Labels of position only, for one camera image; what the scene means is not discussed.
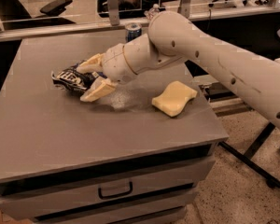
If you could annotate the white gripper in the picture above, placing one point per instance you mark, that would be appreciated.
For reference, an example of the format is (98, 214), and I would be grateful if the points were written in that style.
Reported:
(114, 63)

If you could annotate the blue chip bag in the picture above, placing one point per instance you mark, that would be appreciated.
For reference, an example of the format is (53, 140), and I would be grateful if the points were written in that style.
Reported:
(70, 79)

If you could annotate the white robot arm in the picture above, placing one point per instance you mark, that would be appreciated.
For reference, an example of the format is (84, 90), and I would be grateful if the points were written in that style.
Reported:
(172, 38)

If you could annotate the blue silver drink can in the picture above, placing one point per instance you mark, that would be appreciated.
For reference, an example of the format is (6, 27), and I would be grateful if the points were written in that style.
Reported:
(133, 30)

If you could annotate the yellow sponge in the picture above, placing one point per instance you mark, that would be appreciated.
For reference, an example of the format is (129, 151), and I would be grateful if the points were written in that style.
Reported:
(174, 98)

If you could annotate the clear plastic water bottle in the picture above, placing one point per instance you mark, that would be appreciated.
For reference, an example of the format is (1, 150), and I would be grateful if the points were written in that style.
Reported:
(152, 12)

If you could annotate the grey drawer cabinet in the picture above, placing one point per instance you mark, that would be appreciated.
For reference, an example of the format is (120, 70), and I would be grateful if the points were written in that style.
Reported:
(56, 151)

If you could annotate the black office chair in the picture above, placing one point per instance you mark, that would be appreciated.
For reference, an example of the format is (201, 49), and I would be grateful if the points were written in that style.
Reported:
(34, 12)

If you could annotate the grey metal rail post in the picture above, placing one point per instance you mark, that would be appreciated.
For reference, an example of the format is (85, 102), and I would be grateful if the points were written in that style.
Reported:
(113, 11)
(184, 8)

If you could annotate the grey metal rail post right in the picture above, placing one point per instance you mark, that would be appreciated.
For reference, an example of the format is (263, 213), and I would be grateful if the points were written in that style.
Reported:
(184, 8)

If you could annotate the black drawer handle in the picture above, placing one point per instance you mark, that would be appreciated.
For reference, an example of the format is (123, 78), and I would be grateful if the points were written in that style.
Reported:
(115, 190)

